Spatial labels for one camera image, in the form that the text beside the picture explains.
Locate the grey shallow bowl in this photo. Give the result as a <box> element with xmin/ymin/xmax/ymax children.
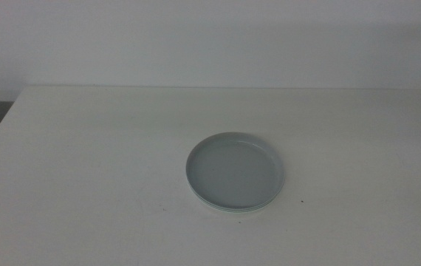
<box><xmin>185</xmin><ymin>132</ymin><xmax>286</xmax><ymax>211</ymax></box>

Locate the pale green shallow bowl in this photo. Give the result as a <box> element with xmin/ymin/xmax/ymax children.
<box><xmin>187</xmin><ymin>184</ymin><xmax>284</xmax><ymax>213</ymax></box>

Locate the white shallow bowl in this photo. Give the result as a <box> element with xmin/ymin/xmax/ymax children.
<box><xmin>188</xmin><ymin>188</ymin><xmax>281</xmax><ymax>214</ymax></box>

